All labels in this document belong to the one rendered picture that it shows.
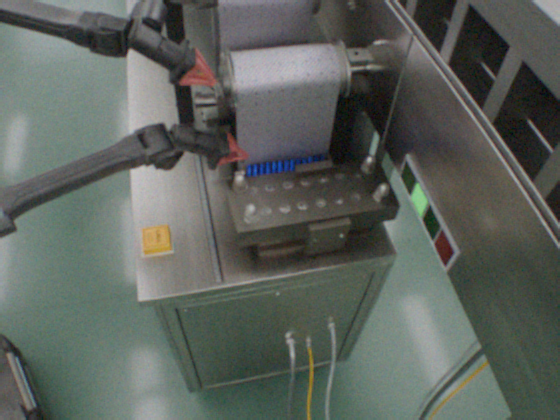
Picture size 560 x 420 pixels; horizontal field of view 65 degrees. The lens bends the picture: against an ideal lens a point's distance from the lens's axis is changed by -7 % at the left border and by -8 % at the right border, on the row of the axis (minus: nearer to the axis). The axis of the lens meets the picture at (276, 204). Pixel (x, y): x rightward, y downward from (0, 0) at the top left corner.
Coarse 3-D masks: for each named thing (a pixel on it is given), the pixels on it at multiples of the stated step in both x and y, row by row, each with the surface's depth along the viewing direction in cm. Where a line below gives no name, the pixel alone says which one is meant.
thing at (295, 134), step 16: (288, 112) 109; (304, 112) 110; (320, 112) 111; (240, 128) 109; (256, 128) 110; (272, 128) 112; (288, 128) 113; (304, 128) 114; (320, 128) 115; (240, 144) 113; (256, 144) 115; (272, 144) 116; (288, 144) 117; (304, 144) 118; (320, 144) 120; (240, 160) 118; (256, 160) 119; (272, 160) 120; (288, 160) 122
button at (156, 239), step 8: (144, 232) 119; (152, 232) 119; (160, 232) 119; (168, 232) 119; (144, 240) 117; (152, 240) 117; (160, 240) 117; (168, 240) 117; (144, 248) 116; (152, 248) 116; (160, 248) 116; (168, 248) 117
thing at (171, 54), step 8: (168, 40) 94; (184, 40) 99; (168, 48) 93; (176, 48) 95; (184, 48) 97; (152, 56) 94; (160, 56) 93; (168, 56) 94; (176, 56) 95; (184, 56) 95; (160, 64) 95; (168, 64) 95; (176, 64) 95; (184, 64) 93; (176, 72) 95; (168, 80) 97; (176, 80) 96
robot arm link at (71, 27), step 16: (0, 0) 89; (16, 0) 90; (32, 0) 90; (0, 16) 90; (16, 16) 89; (32, 16) 89; (48, 16) 89; (64, 16) 89; (80, 16) 89; (96, 16) 90; (48, 32) 91; (64, 32) 90; (80, 32) 89; (96, 32) 88; (112, 32) 89; (96, 48) 93; (112, 48) 92
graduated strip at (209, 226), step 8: (200, 160) 138; (200, 168) 136; (200, 176) 134; (200, 184) 132; (200, 192) 130; (208, 200) 129; (208, 208) 127; (208, 216) 125; (208, 224) 124; (208, 232) 122; (208, 240) 121; (216, 240) 121; (216, 248) 119; (216, 256) 118; (216, 264) 117; (216, 272) 115; (216, 280) 114
